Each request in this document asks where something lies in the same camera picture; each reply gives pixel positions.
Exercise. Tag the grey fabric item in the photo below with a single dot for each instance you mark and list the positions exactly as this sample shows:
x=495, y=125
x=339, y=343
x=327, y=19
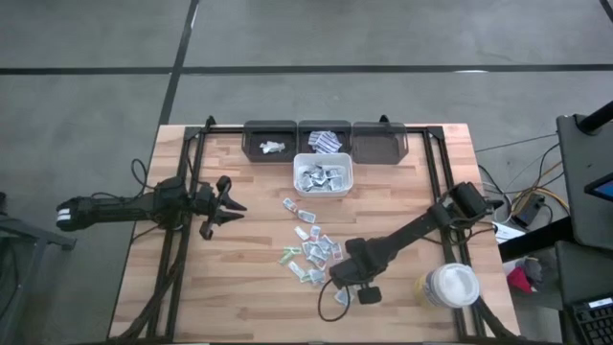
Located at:
x=534, y=268

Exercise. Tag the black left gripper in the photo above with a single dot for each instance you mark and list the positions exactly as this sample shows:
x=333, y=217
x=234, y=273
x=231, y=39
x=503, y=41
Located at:
x=208, y=203

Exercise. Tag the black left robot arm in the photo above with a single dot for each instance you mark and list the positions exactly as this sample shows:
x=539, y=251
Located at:
x=120, y=211

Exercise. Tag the grey plastic bin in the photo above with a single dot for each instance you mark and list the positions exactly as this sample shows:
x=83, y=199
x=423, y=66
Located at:
x=379, y=144
x=256, y=136
x=303, y=139

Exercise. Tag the monitor with blue screen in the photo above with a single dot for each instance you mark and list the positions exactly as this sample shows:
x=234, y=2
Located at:
x=604, y=189

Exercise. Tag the red fabric item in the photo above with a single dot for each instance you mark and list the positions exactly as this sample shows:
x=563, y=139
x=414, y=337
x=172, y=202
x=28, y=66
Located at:
x=519, y=282

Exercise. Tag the grey metal stand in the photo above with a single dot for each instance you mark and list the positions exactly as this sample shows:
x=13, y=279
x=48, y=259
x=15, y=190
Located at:
x=38, y=236

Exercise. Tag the small white packet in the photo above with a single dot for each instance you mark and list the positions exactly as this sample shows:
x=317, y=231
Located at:
x=301, y=184

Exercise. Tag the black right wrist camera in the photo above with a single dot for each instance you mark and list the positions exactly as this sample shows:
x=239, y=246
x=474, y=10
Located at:
x=369, y=294

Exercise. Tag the black power adapter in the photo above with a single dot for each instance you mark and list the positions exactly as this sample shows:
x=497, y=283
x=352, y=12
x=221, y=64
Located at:
x=527, y=211

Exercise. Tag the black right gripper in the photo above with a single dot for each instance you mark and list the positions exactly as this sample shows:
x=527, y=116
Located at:
x=361, y=263

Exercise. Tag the green label packet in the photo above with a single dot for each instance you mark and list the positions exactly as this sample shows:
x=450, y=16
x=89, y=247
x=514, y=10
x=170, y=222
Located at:
x=292, y=250
x=306, y=277
x=286, y=259

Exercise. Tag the white plastic bin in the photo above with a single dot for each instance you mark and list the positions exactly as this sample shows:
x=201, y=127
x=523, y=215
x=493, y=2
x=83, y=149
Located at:
x=347, y=160

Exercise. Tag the black aluminium table frame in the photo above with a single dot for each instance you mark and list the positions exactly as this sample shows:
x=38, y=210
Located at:
x=220, y=130

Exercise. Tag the white paper sheet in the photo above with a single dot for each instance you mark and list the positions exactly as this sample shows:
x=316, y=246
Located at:
x=507, y=233

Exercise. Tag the black keyboard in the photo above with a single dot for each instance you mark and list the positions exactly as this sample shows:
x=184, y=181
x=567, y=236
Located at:
x=596, y=326

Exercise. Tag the disinfecting wipes canister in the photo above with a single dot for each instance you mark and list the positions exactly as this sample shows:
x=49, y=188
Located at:
x=452, y=285

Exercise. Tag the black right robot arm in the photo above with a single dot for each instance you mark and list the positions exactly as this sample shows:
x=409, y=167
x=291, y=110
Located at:
x=421, y=225

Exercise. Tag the black pole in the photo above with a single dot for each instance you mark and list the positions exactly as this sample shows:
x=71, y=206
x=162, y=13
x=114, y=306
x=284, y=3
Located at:
x=596, y=120

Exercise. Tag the black side desk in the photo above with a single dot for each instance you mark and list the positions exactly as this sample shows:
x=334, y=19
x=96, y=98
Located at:
x=574, y=158

